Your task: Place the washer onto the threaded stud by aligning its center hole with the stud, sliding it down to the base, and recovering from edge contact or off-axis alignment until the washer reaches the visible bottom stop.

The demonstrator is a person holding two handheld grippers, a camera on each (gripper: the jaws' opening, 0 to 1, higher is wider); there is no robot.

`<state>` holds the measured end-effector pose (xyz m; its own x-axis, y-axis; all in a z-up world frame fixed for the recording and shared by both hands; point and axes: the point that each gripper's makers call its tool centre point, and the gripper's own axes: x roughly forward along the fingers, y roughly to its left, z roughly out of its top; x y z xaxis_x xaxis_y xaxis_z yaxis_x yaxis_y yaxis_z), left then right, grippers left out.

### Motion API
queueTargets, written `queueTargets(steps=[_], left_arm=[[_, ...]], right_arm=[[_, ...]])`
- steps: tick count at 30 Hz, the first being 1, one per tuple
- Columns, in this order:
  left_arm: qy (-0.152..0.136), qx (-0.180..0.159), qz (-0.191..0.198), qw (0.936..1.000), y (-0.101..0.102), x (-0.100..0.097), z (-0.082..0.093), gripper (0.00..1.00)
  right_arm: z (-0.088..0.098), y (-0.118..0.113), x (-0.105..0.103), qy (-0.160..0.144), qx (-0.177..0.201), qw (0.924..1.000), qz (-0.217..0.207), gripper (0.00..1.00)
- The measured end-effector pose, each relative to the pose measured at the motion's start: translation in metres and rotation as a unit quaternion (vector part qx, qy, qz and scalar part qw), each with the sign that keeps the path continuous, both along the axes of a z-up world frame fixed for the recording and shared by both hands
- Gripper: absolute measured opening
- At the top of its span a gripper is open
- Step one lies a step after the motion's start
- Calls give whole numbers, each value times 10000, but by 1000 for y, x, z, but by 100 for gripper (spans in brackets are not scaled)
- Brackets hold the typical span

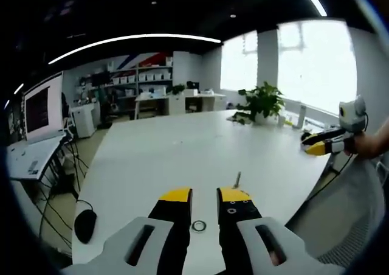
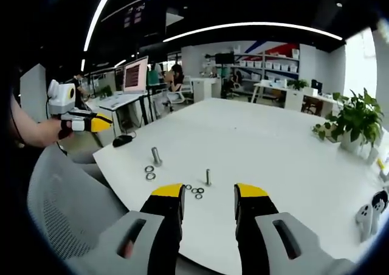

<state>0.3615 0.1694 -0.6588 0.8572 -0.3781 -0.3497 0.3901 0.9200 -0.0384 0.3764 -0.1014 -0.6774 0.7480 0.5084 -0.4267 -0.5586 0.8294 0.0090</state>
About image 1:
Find computer monitor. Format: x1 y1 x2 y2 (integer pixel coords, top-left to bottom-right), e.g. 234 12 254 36
22 71 65 144

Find black mouse cable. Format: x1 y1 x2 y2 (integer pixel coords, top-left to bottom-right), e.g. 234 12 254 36
75 199 95 212

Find black computer mouse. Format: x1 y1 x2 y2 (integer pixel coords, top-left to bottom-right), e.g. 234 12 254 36
74 209 98 244

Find white air purifier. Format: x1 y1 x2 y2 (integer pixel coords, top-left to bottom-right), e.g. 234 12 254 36
70 104 97 139

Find white mesh office chair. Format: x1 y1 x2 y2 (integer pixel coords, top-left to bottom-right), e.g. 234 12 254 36
285 156 389 265

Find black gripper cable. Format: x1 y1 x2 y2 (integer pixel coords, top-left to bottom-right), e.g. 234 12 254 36
306 110 370 201

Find white cabinet desk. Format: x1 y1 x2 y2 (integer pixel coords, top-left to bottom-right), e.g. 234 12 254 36
134 91 227 120

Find storage shelf with bins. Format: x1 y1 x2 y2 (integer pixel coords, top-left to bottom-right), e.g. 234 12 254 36
75 52 174 117

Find person's right hand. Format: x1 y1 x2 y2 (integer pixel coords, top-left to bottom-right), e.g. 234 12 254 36
346 134 373 159

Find potted green plant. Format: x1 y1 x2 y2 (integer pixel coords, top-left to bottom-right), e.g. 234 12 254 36
236 80 286 126

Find white side desk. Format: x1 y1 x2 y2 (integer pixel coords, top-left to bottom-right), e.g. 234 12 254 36
6 134 71 181

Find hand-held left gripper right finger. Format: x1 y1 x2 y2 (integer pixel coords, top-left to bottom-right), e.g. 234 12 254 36
216 187 346 275

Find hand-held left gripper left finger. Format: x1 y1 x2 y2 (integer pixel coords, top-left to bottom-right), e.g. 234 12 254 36
62 187 193 275

